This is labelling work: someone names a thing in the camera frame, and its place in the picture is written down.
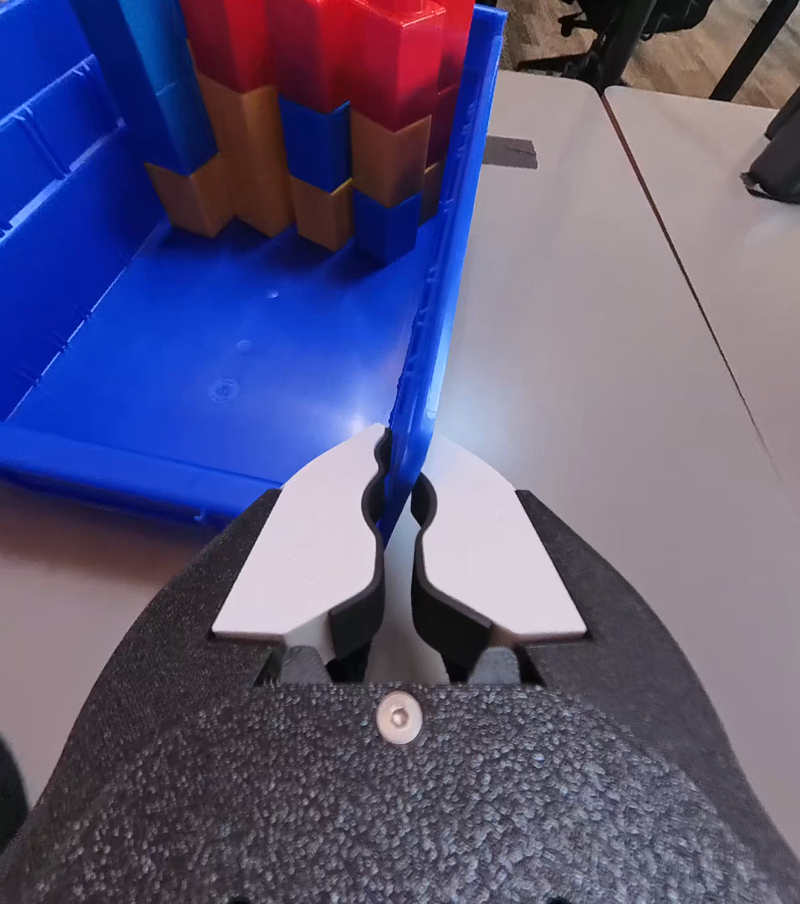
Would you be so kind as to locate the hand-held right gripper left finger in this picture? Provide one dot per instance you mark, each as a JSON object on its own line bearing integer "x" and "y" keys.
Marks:
{"x": 301, "y": 558}

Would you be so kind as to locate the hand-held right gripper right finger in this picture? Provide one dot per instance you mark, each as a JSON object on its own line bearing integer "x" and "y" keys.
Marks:
{"x": 498, "y": 565}

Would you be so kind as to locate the blue plastic bin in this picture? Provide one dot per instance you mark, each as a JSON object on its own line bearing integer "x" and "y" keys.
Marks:
{"x": 195, "y": 353}

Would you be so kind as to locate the cluster of block towers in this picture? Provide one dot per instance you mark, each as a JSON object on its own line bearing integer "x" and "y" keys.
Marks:
{"x": 315, "y": 70}

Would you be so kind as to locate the grey tape strip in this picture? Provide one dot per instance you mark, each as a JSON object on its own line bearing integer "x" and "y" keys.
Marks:
{"x": 511, "y": 152}

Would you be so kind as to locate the black office chair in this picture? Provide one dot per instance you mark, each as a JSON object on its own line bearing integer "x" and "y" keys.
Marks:
{"x": 619, "y": 35}

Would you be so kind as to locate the dark wooden desk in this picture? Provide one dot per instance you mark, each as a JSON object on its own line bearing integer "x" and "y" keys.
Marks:
{"x": 760, "y": 42}

